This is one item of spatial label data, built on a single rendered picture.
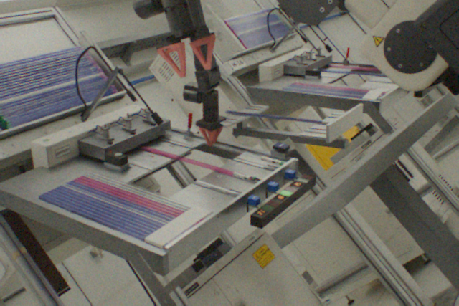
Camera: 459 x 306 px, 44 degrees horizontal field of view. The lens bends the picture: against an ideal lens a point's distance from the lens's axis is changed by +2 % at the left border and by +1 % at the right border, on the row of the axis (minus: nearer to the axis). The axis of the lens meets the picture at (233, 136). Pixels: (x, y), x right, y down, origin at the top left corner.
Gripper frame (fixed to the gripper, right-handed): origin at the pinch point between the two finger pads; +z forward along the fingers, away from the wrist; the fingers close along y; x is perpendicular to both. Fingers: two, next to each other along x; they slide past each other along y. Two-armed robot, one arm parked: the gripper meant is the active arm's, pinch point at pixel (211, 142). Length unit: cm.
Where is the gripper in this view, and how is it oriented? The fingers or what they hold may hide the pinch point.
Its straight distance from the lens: 198.7
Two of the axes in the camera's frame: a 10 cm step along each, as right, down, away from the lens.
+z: 0.0, 9.2, 3.9
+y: -5.6, 3.2, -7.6
